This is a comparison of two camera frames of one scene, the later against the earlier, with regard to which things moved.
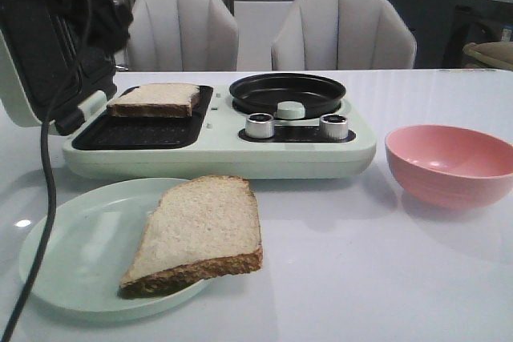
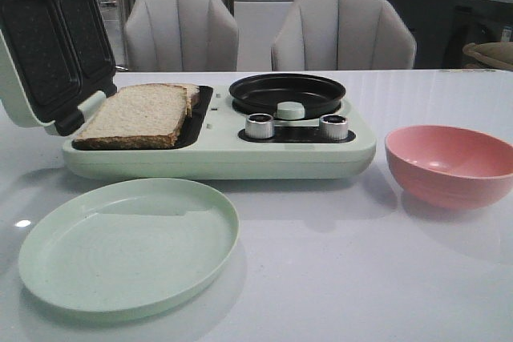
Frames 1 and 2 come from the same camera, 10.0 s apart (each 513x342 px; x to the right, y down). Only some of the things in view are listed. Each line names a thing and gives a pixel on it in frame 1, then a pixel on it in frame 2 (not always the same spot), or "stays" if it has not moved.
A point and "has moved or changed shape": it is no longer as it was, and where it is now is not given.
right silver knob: [333, 126] stays
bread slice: [154, 100] has moved or changed shape
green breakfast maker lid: [60, 71] stays
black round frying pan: [262, 94] stays
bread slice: [199, 227] -> [191, 90]
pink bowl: [450, 166] stays
